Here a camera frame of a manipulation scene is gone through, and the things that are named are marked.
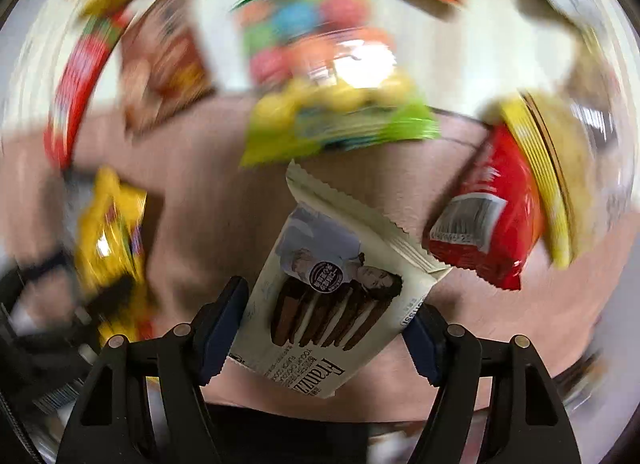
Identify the small red snack packet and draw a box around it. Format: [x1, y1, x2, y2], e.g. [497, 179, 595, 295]
[423, 124, 544, 291]

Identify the white Franzzi cookie packet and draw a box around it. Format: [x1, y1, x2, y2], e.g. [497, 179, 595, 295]
[230, 163, 449, 399]

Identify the brown snack packet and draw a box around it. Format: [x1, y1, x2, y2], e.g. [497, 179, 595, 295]
[119, 0, 215, 135]

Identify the red long snack packet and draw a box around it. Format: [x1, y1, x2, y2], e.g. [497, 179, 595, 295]
[43, 10, 131, 171]

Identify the colourful gumball candy bag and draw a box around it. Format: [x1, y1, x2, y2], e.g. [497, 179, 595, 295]
[231, 0, 439, 166]

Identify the yellow round snack bag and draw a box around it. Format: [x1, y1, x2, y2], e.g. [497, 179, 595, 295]
[498, 92, 596, 269]

